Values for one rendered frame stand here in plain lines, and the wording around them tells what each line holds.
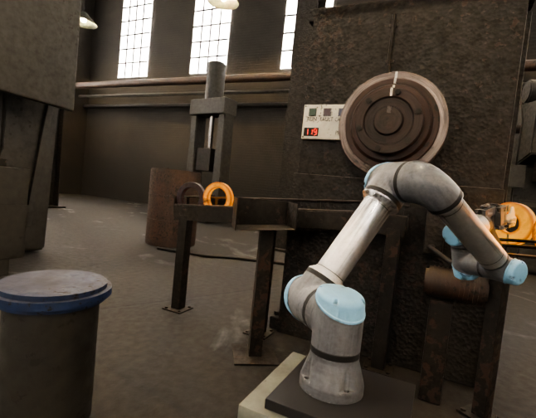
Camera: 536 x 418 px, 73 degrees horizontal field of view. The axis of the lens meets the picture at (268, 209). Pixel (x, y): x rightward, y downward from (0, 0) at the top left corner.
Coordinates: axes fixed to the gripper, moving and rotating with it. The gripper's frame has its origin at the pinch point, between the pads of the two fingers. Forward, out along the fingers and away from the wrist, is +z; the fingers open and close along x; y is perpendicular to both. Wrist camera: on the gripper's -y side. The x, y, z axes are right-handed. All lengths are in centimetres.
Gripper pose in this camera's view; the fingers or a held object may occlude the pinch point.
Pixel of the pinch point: (512, 218)
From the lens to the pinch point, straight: 158.5
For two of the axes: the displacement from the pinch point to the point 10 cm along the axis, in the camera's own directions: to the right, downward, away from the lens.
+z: 8.6, -2.0, 4.7
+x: -4.9, -1.1, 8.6
